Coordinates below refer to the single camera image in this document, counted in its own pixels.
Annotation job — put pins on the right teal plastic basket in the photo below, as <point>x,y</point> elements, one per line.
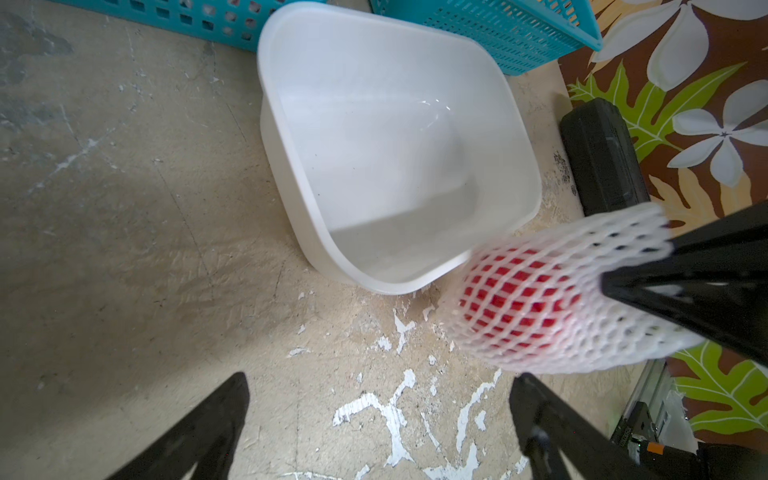
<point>520,35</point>

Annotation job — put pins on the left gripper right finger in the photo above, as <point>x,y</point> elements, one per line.
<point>549,432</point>

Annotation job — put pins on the black case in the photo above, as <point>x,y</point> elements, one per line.
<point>602,158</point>

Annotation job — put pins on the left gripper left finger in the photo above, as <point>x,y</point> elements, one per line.
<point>202,444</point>

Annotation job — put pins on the left teal plastic basket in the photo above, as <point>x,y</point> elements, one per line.
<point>235,23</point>

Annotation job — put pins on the teal plastic basket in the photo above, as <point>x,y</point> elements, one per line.
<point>520,35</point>
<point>235,23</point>

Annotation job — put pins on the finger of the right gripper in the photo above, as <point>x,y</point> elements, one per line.
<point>713,284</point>

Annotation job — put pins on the white plastic tub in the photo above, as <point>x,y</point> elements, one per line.
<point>397,149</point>

